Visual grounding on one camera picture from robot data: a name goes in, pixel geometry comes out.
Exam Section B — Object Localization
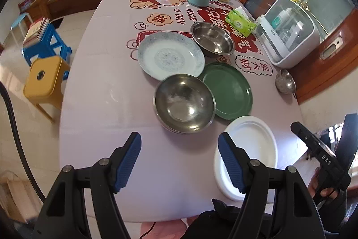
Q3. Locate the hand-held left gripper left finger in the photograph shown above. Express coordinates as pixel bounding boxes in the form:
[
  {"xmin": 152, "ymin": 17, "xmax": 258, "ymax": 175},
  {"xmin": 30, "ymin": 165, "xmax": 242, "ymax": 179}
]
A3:
[{"xmin": 32, "ymin": 132, "xmax": 142, "ymax": 239}]

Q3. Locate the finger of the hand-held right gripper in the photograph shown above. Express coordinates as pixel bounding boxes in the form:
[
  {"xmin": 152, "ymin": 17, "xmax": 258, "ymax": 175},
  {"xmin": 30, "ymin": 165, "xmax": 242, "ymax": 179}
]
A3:
[{"xmin": 290, "ymin": 121, "xmax": 319, "ymax": 153}]

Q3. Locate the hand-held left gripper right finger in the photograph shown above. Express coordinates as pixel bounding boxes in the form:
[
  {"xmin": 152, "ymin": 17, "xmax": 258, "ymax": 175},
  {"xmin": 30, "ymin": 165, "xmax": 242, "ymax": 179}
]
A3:
[{"xmin": 217, "ymin": 132, "xmax": 322, "ymax": 239}]

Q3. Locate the white plate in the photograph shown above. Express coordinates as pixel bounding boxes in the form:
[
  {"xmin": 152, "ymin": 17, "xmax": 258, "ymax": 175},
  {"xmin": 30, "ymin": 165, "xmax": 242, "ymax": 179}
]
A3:
[{"xmin": 214, "ymin": 115, "xmax": 278, "ymax": 202}]

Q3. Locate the small steel bowl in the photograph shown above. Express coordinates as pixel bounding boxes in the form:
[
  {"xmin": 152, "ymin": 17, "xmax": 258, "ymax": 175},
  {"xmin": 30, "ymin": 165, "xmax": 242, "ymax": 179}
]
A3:
[{"xmin": 275, "ymin": 69, "xmax": 297, "ymax": 95}]

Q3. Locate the green plate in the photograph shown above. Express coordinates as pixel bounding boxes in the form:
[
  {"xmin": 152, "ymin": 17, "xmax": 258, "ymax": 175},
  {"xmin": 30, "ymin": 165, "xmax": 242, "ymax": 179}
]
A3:
[{"xmin": 198, "ymin": 62, "xmax": 254, "ymax": 120}]

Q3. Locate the deep steel bowl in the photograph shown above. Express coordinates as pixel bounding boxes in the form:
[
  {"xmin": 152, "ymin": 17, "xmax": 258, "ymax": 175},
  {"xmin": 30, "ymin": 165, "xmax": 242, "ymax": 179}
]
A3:
[{"xmin": 153, "ymin": 74, "xmax": 216, "ymax": 134}]

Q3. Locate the blue patterned porcelain plate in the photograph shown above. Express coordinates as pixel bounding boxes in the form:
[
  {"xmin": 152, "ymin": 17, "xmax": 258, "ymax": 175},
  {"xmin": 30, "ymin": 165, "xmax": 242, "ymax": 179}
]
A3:
[{"xmin": 137, "ymin": 32, "xmax": 206, "ymax": 81}]

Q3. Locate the wide steel bowl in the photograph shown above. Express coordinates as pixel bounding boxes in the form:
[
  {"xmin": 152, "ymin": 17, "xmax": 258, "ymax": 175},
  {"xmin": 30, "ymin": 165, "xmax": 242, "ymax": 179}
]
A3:
[{"xmin": 191, "ymin": 21, "xmax": 235, "ymax": 57}]

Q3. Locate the person's right hand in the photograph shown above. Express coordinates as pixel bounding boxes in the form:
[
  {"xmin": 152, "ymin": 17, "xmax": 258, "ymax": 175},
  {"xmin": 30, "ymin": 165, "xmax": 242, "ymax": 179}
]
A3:
[{"xmin": 309, "ymin": 168, "xmax": 340, "ymax": 204}]

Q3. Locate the wooden glass display cabinet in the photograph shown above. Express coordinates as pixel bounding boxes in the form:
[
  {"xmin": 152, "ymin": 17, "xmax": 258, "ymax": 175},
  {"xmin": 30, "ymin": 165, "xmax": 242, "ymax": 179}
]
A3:
[{"xmin": 205, "ymin": 0, "xmax": 358, "ymax": 105}]

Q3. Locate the black clothing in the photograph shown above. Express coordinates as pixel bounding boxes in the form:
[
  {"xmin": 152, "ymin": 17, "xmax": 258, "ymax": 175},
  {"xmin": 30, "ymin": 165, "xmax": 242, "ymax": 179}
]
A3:
[{"xmin": 182, "ymin": 198, "xmax": 280, "ymax": 239}]

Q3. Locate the pink clothing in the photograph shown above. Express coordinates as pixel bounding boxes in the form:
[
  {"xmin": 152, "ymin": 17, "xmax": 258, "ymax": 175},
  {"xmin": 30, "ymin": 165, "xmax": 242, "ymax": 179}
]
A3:
[{"xmin": 140, "ymin": 217, "xmax": 196, "ymax": 239}]

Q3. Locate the pink printed tablecloth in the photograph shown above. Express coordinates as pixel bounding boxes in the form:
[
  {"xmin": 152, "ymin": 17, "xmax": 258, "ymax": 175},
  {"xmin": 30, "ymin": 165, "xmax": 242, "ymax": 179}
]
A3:
[{"xmin": 57, "ymin": 0, "xmax": 305, "ymax": 224}]

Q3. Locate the white countertop sterilizer box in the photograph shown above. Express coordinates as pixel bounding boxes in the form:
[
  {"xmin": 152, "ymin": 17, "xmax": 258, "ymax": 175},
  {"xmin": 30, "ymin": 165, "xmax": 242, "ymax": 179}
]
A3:
[{"xmin": 255, "ymin": 0, "xmax": 321, "ymax": 69}]

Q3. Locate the cardboard box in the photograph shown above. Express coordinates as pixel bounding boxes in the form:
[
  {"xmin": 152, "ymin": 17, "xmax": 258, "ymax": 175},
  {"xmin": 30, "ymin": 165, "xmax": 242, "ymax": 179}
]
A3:
[{"xmin": 0, "ymin": 170, "xmax": 42, "ymax": 224}]

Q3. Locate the yellow plastic stool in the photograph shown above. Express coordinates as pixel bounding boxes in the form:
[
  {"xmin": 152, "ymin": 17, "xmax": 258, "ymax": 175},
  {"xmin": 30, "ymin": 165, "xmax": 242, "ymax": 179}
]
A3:
[{"xmin": 23, "ymin": 56, "xmax": 70, "ymax": 124}]

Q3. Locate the green tissue pack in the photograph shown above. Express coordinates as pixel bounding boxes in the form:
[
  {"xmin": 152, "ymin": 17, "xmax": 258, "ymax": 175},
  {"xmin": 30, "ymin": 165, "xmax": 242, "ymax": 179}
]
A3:
[{"xmin": 225, "ymin": 7, "xmax": 257, "ymax": 37}]

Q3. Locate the blue plastic stool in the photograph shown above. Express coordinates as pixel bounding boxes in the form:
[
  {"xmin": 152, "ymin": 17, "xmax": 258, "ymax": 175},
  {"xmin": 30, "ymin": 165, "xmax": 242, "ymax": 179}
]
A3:
[{"xmin": 22, "ymin": 22, "xmax": 72, "ymax": 80}]

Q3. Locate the stack of books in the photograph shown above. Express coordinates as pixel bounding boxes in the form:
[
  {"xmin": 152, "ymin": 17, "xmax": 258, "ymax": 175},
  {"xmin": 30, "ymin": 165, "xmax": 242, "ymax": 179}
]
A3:
[{"xmin": 23, "ymin": 18, "xmax": 51, "ymax": 46}]

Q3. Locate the light blue stool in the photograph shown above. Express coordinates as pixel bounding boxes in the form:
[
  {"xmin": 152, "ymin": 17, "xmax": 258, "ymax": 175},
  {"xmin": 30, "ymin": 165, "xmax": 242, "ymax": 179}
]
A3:
[{"xmin": 10, "ymin": 12, "xmax": 31, "ymax": 41}]

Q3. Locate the black cable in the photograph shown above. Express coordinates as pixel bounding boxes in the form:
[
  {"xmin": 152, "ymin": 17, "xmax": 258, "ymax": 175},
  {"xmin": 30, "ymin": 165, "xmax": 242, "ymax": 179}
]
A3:
[{"xmin": 0, "ymin": 82, "xmax": 47, "ymax": 203}]

